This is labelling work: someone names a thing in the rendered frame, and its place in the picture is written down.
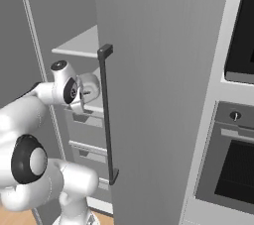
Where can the dark oven knob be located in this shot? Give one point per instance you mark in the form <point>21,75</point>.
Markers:
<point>235,115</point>

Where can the grey fridge drawer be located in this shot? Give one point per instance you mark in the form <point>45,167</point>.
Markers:
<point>91,161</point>
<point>86,130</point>

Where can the black microwave oven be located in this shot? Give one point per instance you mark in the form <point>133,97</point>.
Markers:
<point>243,27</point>

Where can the white cabinet housing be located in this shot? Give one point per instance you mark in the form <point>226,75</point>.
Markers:
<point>215,83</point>

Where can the grey fridge body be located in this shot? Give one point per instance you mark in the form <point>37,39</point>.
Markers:
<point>63,7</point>

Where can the white fridge shelf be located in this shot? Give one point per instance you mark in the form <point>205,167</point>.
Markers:
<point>82,44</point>

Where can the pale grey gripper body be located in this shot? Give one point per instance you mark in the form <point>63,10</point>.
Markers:
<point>91,83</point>

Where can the grey oven with black window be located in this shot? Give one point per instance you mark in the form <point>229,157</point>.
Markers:
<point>231,169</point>

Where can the grey fridge door with pale edge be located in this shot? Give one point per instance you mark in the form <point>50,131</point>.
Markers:
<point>13,30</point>

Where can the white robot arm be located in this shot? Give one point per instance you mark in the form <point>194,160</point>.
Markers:
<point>26,120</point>

